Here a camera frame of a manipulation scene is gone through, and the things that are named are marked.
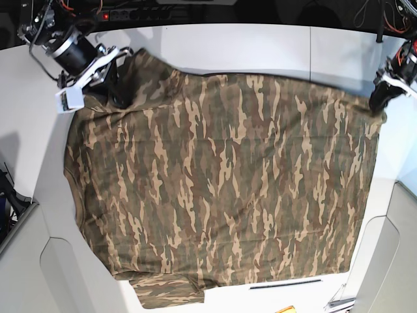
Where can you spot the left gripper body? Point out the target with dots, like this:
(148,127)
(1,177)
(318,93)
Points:
(400,70)

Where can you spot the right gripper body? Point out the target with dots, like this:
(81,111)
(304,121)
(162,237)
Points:
(75,54)

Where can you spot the camouflage T-shirt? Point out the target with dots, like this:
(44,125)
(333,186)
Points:
(220,180)

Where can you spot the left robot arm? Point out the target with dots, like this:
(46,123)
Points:
(403,23)

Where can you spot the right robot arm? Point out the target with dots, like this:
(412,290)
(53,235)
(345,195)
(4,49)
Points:
(40,24)

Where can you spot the black power strip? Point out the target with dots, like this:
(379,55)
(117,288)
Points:
(124,15)

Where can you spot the black equipment left edge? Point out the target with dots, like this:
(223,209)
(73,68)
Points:
(13,204)

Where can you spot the silver metal clip tool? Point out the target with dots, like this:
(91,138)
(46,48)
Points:
(338,303)

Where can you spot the orange object at edge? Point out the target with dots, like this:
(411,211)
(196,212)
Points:
(289,309)

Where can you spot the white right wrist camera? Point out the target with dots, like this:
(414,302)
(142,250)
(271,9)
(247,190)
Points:
(69,99)

